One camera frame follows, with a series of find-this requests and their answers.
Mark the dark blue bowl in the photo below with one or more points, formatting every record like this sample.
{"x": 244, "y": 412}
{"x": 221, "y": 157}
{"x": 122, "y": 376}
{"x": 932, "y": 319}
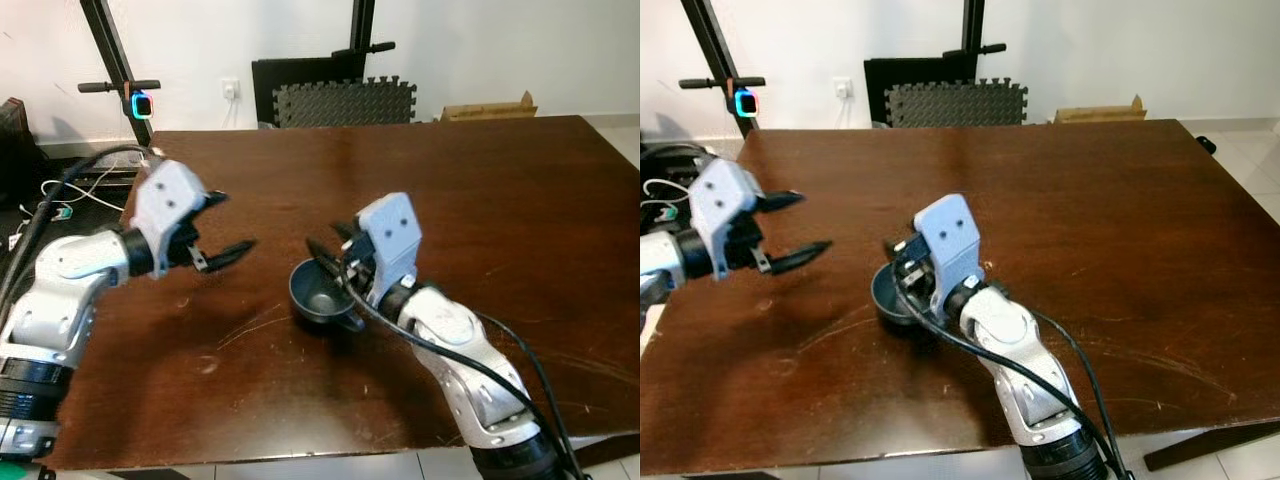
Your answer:
{"x": 315, "y": 297}
{"x": 890, "y": 302}

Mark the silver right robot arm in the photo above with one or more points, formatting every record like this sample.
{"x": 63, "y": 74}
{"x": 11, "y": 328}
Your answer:
{"x": 1010, "y": 330}
{"x": 450, "y": 330}

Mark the glowing scooter display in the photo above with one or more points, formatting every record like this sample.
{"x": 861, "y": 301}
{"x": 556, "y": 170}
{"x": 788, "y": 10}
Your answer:
{"x": 141, "y": 104}
{"x": 746, "y": 102}

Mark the grey foam puzzle mat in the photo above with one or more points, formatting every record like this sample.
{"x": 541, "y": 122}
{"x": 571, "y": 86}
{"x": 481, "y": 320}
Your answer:
{"x": 955, "y": 103}
{"x": 345, "y": 103}

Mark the black leaning board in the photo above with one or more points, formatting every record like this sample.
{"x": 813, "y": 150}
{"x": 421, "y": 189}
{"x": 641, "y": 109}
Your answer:
{"x": 910, "y": 68}
{"x": 300, "y": 68}

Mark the black bulky object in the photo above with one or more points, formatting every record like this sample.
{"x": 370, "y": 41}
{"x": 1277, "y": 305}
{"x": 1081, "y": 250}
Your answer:
{"x": 15, "y": 140}

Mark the brown cardboard box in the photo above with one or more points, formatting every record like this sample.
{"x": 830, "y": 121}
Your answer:
{"x": 490, "y": 110}
{"x": 1100, "y": 112}

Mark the dark wooden table foot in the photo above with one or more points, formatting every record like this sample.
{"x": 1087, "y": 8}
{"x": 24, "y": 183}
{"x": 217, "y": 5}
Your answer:
{"x": 610, "y": 450}
{"x": 1210, "y": 447}

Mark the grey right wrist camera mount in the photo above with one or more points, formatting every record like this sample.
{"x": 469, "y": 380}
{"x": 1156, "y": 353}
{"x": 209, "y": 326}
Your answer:
{"x": 945, "y": 232}
{"x": 388, "y": 232}

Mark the white wall socket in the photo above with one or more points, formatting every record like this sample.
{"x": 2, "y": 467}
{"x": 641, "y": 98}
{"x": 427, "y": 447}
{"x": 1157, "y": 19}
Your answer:
{"x": 230, "y": 89}
{"x": 842, "y": 88}

